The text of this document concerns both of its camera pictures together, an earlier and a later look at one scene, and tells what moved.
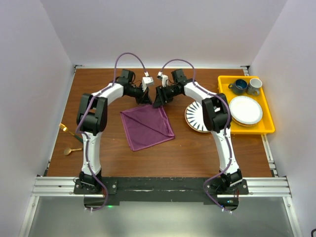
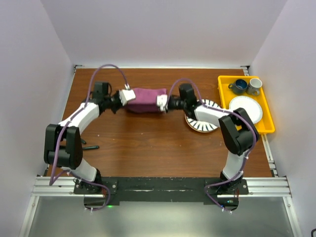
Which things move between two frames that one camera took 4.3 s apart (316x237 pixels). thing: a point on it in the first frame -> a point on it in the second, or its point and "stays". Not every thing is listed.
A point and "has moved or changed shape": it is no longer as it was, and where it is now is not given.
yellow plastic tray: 266,125 stays
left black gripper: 143,98 -> 117,95
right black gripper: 161,98 -> 169,106
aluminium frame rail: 47,186 stays
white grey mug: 254,87 stays
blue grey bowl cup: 239,87 stays
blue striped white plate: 194,116 stays
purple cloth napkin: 146,126 has moved or changed shape
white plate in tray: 245,111 stays
